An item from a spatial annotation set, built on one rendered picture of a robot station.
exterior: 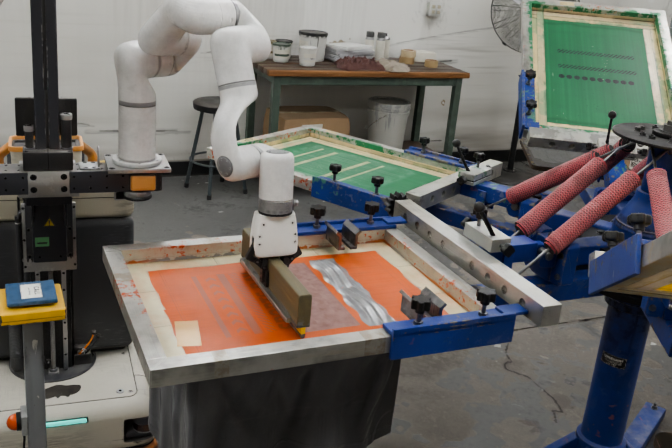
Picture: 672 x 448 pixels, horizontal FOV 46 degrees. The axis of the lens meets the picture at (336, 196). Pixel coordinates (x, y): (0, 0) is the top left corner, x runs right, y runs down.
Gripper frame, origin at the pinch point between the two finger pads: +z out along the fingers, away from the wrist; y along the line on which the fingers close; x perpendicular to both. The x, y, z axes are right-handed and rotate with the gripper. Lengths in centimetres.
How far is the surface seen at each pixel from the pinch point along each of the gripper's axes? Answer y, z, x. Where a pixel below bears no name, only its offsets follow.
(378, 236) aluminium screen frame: -39.9, 1.9, -25.6
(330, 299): -13.0, 5.8, 3.4
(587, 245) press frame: -88, -1, 3
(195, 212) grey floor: -63, 77, -312
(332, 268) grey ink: -20.1, 4.3, -11.7
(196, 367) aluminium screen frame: 24.9, 4.7, 28.7
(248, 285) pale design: 3.1, 4.9, -8.0
